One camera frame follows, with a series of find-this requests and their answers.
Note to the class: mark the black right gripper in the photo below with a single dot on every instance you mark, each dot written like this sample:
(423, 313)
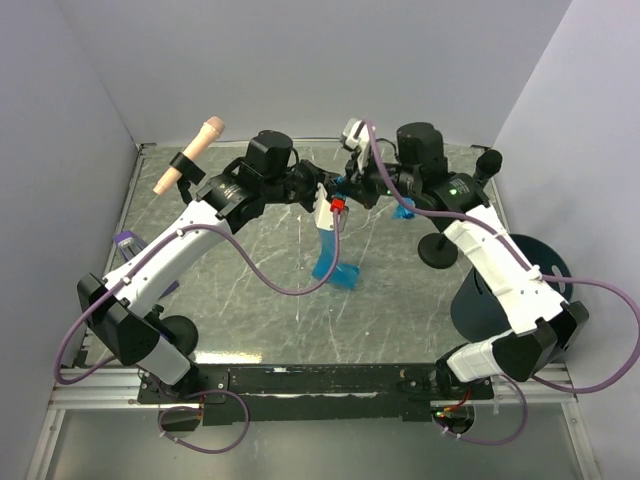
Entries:
(357, 185)

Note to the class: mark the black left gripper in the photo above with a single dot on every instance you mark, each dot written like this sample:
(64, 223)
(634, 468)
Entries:
(317, 175)

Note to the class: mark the blue detached trash bag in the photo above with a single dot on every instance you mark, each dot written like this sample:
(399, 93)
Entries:
(329, 264)

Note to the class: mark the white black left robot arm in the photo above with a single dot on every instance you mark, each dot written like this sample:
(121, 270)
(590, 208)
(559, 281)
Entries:
(117, 308)

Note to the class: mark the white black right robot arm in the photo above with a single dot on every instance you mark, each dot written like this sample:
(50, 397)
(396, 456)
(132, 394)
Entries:
(541, 322)

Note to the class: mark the beige microphone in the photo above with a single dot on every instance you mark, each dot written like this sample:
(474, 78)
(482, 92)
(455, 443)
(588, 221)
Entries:
(210, 131)

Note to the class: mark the black right mic stand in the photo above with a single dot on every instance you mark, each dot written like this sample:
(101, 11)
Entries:
(436, 251)

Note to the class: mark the black microphone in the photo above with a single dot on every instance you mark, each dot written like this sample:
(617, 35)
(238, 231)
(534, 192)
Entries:
(488, 164)

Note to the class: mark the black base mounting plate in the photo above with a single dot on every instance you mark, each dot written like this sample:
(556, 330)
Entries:
(226, 394)

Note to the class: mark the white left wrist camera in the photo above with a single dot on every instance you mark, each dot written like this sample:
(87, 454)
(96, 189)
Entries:
(322, 210)

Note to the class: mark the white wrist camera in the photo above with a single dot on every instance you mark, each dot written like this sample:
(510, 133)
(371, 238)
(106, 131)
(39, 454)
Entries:
(322, 210)
(356, 139)

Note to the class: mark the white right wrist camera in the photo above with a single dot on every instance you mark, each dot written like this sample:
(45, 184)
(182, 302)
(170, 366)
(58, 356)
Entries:
(356, 139)

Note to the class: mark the aluminium rail frame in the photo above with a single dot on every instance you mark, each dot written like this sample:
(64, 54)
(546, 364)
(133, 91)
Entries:
(121, 387)

